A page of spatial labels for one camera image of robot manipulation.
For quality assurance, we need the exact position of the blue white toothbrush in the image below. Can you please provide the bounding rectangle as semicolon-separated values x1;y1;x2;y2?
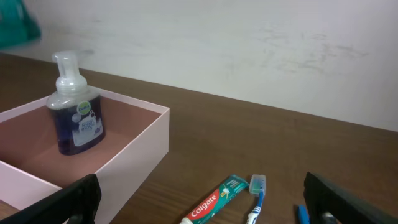
246;174;266;224

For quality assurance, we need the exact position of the blue mouthwash bottle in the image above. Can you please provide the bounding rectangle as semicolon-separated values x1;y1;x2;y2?
1;0;42;50

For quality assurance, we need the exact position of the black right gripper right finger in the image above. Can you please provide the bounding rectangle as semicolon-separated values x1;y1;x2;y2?
303;172;397;224

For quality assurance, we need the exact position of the blue razor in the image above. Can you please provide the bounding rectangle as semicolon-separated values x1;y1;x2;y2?
297;205;310;224

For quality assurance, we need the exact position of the foam soap pump bottle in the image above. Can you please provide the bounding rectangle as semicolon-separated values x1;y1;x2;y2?
46;51;106;156

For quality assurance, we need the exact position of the Colgate toothpaste tube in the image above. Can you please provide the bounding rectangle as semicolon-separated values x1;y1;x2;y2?
180;175;249;224

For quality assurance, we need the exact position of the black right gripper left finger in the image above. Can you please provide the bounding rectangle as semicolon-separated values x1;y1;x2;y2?
1;174;102;224

